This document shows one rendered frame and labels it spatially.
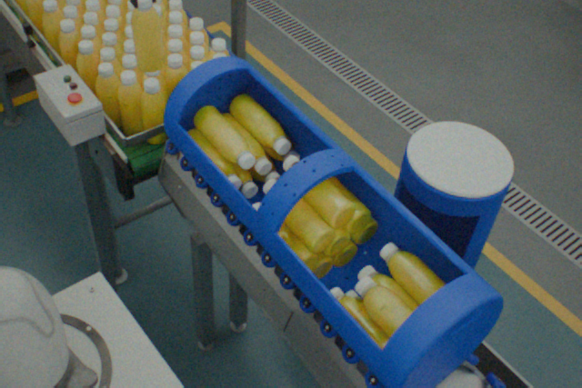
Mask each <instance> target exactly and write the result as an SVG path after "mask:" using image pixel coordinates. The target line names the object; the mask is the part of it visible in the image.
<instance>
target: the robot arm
mask: <svg viewBox="0 0 582 388"><path fill-rule="evenodd" d="M152 2H153V3H156V0H152ZM130 3H131V4H132V5H133V7H134V8H138V3H137V0H130ZM97 382H98V377H97V374H96V372H95V371H93V370H92V368H90V367H87V366H86V365H84V364H83V363H82V362H81V361H80V359H79V358H78V357H77V356H76V355H75V353H74V351H73V350H72V349H71V348H69V347H68V346H67V342H66V337H65V328H64V325H63V322H62V319H61V317H60V313H59V311H58V309H57V307H56V304H55V301H54V299H53V296H51V295H50V293H49V292H48V291H47V290H46V289H45V287H44V286H43V285H42V284H41V283H40V282H39V281H38V279H36V278H35V277H34V276H32V275H31V274H28V273H26V272H24V271H22V270H19V269H16V268H11V267H0V388H94V386H96V384H97Z"/></svg>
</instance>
